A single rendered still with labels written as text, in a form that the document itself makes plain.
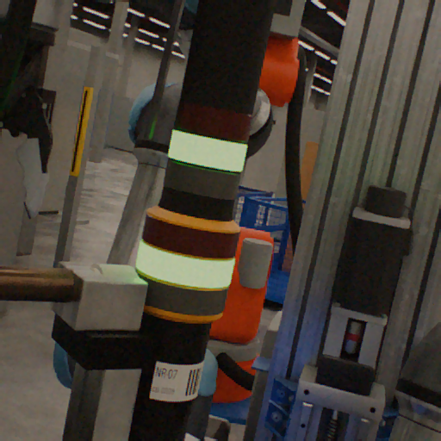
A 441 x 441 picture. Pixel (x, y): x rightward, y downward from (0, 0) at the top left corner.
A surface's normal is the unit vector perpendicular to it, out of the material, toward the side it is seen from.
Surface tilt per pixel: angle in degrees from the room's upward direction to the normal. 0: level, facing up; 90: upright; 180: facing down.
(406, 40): 90
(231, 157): 90
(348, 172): 90
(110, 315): 90
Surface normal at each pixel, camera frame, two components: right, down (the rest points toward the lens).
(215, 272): 0.59, 0.23
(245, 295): 0.07, 0.15
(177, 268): -0.14, 0.11
